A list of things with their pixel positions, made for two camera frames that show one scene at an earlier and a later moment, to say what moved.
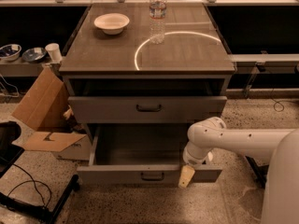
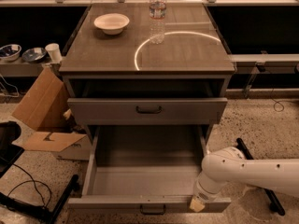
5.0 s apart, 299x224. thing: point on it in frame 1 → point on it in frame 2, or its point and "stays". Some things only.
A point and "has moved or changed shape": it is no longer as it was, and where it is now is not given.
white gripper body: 193,159 → 201,194
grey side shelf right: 265,63 stays
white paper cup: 54,51 stays
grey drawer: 141,154 has moved or changed shape
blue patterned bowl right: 34,54 stays
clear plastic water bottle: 158,15 stays
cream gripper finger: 186,175 → 196,205
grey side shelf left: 21,68 stays
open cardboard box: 46,108 stays
